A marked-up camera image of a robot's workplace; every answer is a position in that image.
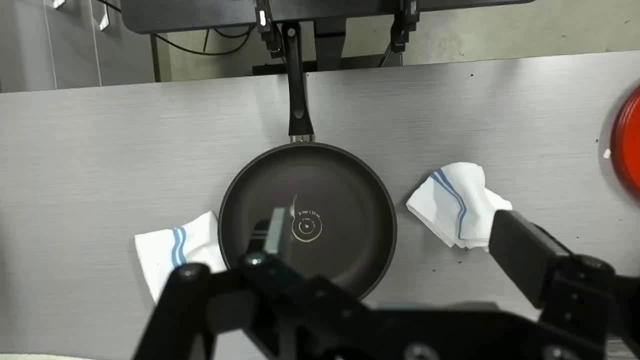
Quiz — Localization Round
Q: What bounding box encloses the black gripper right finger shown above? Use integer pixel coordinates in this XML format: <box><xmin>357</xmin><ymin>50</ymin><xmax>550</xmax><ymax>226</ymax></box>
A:
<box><xmin>489</xmin><ymin>210</ymin><xmax>615</xmax><ymax>308</ymax></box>

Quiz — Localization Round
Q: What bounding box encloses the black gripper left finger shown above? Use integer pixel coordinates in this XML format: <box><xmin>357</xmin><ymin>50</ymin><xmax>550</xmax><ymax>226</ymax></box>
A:
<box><xmin>243</xmin><ymin>207</ymin><xmax>294</xmax><ymax>265</ymax></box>

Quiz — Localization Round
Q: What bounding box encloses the white blue-striped towel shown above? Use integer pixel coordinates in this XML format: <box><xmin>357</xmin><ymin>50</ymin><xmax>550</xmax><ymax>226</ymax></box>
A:
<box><xmin>407</xmin><ymin>161</ymin><xmax>513</xmax><ymax>249</ymax></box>
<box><xmin>135</xmin><ymin>211</ymin><xmax>227</xmax><ymax>302</ymax></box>

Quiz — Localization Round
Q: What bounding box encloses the black frying pan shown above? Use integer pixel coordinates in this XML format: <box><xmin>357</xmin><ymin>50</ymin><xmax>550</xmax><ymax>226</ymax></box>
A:
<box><xmin>218</xmin><ymin>21</ymin><xmax>398</xmax><ymax>298</ymax></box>

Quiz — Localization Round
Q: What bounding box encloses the folded white blue-striped towel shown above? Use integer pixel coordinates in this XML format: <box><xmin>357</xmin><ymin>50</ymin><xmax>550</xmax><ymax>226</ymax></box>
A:
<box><xmin>135</xmin><ymin>211</ymin><xmax>227</xmax><ymax>302</ymax></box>

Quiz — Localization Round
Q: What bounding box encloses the red plate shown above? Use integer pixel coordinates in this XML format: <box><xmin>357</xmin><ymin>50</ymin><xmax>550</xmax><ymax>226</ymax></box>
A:
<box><xmin>610</xmin><ymin>86</ymin><xmax>640</xmax><ymax>195</ymax></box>

